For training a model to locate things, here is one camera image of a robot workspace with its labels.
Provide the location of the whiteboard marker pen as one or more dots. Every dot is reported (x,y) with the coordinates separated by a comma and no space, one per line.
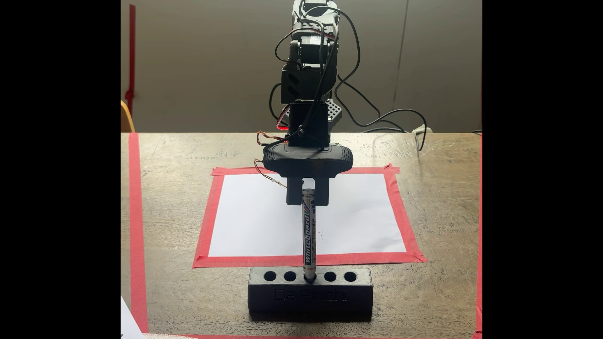
(309,235)

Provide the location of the black pen holder block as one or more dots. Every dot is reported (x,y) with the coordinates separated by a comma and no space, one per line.
(311,296)

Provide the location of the black oval webcam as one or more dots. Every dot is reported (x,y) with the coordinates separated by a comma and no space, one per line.
(308,161)

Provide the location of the red tape strip on paper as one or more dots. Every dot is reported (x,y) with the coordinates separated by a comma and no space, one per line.
(403,216)
(264,260)
(209,216)
(372,169)

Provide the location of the white plug adapter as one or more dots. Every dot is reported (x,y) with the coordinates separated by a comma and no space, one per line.
(418,130)

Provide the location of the long red table tape strip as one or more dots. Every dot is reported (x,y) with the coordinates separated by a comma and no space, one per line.
(480,235)
(137,226)

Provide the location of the wooden chair back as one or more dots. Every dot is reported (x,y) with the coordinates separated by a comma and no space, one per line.
(126,117)

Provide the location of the white loose paper sheet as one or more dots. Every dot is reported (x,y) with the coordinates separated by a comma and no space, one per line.
(128,325)

